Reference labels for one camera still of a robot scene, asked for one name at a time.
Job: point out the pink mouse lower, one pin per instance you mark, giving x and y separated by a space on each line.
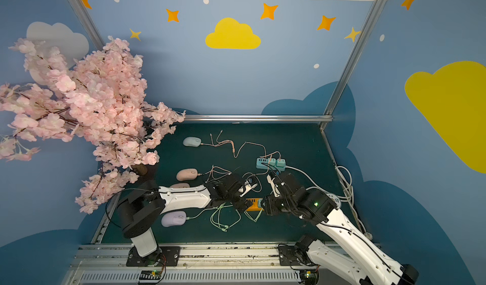
180 186

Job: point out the pale blue wireless mouse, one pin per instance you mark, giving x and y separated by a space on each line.
193 142

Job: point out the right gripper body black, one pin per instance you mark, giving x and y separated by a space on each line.
273 200

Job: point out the aluminium rail base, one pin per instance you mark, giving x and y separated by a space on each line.
200 263

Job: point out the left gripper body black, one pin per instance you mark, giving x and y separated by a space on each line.
235 190

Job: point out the orange power strip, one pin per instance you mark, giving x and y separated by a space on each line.
254 204

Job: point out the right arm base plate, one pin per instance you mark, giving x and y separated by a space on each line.
300 256

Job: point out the lavender wireless mouse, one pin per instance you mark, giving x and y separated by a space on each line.
175 218

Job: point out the pink mouse upper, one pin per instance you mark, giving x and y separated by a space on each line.
187 175

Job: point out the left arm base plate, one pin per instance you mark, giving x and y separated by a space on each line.
152 255

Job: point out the teal power strip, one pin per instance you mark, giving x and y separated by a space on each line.
262 163

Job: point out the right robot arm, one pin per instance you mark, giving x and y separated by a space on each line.
362 263

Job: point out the pink mouse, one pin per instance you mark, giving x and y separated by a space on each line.
187 175
180 186

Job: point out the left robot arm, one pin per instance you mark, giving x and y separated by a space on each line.
139 210

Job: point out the pink cherry blossom tree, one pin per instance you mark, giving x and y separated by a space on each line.
101 99

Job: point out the tin can with label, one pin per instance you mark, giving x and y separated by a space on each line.
336 199

